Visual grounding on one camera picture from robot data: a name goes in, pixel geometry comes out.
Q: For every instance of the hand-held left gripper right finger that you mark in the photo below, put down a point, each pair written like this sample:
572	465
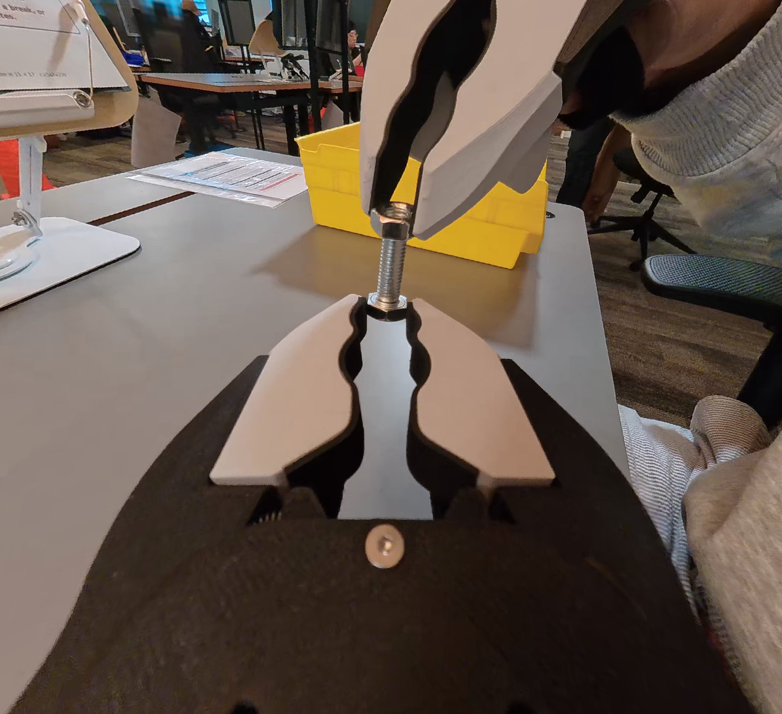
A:
482	420

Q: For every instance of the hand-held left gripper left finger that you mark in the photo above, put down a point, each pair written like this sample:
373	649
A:
287	408

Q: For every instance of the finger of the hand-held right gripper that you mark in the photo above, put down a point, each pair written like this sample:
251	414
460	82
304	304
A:
403	41
519	115

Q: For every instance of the silver hex nut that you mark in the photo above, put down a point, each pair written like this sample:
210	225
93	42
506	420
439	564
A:
391	220

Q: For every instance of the silver hex bolt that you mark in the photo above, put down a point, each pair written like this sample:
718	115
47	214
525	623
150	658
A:
391	268

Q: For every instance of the person's right forearm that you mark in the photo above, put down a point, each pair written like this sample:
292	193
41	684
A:
721	164

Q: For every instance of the grey desk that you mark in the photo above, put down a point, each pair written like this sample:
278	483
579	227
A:
153	390

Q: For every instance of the long brown office desk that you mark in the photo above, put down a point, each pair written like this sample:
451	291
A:
201	80

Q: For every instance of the person's right hand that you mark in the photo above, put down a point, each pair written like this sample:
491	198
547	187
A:
702	23

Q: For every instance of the small black monitor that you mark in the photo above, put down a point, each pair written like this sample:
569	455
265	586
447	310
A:
237	20

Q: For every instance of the yellow plastic bin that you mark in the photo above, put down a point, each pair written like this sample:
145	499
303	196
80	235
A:
342	200

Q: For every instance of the black mesh office chair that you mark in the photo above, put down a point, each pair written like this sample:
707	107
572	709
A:
708	280

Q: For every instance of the laminated instruction sheet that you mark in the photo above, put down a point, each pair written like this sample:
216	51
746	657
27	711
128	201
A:
220	176

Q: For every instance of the pale grey chair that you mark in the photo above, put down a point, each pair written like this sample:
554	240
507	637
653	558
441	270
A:
156	133

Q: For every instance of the person's grey sweatshirt torso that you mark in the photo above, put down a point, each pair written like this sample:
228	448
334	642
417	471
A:
733	543

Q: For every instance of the white tablet stand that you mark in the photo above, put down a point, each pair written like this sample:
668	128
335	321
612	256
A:
61	23

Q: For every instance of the orange cone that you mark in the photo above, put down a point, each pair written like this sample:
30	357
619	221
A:
9	170

